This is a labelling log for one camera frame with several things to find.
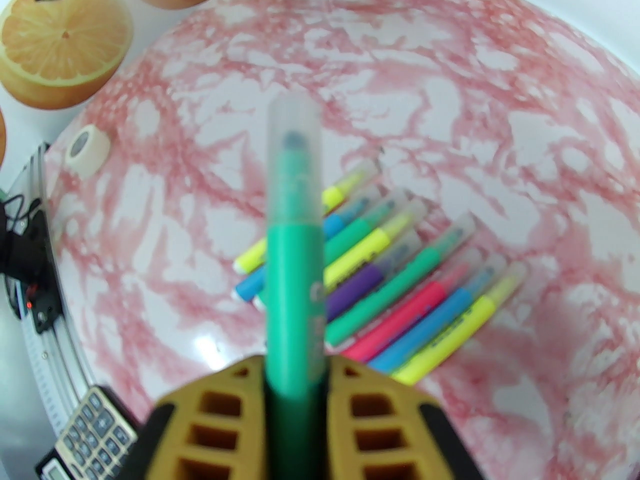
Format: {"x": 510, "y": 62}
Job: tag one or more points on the white masking tape roll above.
{"x": 95, "y": 155}

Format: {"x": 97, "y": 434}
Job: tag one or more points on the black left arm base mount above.
{"x": 42, "y": 303}

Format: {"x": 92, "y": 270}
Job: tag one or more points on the purple marker pen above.
{"x": 355, "y": 285}

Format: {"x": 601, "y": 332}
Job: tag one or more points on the yellow marker pen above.
{"x": 357, "y": 255}
{"x": 450, "y": 338}
{"x": 342, "y": 194}

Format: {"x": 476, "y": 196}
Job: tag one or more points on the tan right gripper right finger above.
{"x": 380, "y": 418}

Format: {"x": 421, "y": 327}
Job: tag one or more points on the pink marker pen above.
{"x": 400, "y": 318}

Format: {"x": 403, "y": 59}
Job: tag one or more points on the black gold calculator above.
{"x": 90, "y": 438}

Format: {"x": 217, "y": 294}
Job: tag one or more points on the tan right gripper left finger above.
{"x": 225, "y": 418}

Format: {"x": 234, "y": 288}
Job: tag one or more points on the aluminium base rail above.
{"x": 40, "y": 353}

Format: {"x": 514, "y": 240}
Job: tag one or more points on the blue marker pen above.
{"x": 430, "y": 325}
{"x": 335, "y": 223}

